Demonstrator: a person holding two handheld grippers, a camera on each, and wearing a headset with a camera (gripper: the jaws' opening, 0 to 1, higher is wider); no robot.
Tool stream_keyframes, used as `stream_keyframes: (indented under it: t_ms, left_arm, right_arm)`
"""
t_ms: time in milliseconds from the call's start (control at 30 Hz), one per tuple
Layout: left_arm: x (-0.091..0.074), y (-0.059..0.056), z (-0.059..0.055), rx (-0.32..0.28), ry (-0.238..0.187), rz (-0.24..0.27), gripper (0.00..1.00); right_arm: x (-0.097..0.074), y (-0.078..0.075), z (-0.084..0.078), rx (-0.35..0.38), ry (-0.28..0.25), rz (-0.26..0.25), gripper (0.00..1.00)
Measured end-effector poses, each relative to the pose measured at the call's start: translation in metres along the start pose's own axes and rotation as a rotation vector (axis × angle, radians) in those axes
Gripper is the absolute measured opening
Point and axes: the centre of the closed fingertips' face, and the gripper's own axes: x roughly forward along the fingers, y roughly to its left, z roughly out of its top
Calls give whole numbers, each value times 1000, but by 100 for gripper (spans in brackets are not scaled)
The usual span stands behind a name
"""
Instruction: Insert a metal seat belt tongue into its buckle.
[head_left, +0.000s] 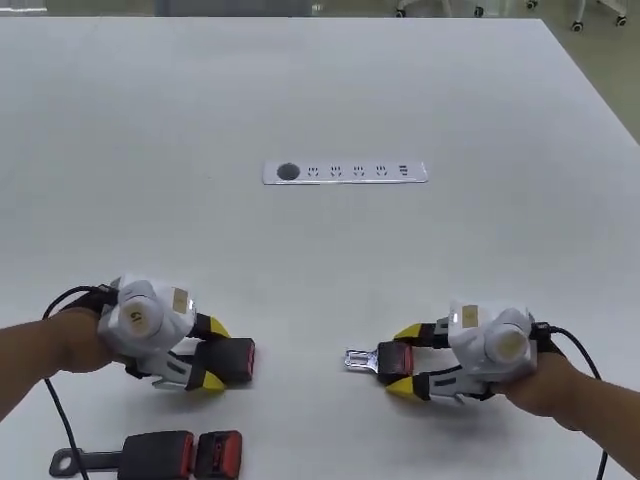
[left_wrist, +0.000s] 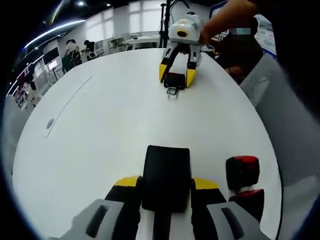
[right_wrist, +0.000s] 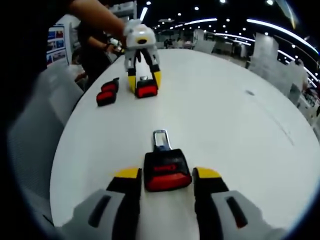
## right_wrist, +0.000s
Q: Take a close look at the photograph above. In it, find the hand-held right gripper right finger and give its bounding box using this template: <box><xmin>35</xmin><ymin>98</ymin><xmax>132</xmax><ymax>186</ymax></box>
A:
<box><xmin>192</xmin><ymin>166</ymin><xmax>284</xmax><ymax>240</ymax></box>

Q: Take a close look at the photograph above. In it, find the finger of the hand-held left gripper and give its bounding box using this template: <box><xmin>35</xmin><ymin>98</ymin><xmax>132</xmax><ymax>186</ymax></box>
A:
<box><xmin>123</xmin><ymin>48</ymin><xmax>139</xmax><ymax>94</ymax></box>
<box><xmin>143</xmin><ymin>47</ymin><xmax>164</xmax><ymax>95</ymax></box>

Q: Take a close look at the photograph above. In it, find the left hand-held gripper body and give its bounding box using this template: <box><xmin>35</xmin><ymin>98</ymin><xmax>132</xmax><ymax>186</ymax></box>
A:
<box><xmin>123</xmin><ymin>19</ymin><xmax>158</xmax><ymax>51</ymax></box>

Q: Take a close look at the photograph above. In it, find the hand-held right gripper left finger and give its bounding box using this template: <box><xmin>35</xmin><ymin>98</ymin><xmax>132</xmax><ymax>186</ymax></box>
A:
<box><xmin>61</xmin><ymin>166</ymin><xmax>143</xmax><ymax>240</ymax></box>

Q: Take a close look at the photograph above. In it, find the black buckle with metal tongue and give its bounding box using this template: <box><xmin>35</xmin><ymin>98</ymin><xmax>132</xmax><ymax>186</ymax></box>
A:
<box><xmin>143</xmin><ymin>129</ymin><xmax>193</xmax><ymax>193</ymax></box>
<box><xmin>100</xmin><ymin>77</ymin><xmax>121</xmax><ymax>93</ymax></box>
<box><xmin>95</xmin><ymin>89</ymin><xmax>119</xmax><ymax>107</ymax></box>
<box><xmin>134</xmin><ymin>75</ymin><xmax>159</xmax><ymax>99</ymax></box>

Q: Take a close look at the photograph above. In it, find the person's left forearm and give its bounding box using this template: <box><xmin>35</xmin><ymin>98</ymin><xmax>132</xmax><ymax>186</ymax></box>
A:
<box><xmin>66</xmin><ymin>0</ymin><xmax>127</xmax><ymax>44</ymax></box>

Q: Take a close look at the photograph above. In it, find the blue white poster board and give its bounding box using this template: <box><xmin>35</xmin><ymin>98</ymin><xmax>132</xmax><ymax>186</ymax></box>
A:
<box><xmin>45</xmin><ymin>24</ymin><xmax>70</xmax><ymax>67</ymax></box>

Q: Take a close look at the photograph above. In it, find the person's body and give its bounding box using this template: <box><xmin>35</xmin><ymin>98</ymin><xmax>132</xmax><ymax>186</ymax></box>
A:
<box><xmin>13</xmin><ymin>0</ymin><xmax>81</xmax><ymax>115</ymax></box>

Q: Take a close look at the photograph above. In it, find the grey white chair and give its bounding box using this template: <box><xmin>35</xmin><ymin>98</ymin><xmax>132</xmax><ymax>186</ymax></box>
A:
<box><xmin>6</xmin><ymin>66</ymin><xmax>85</xmax><ymax>203</ymax></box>

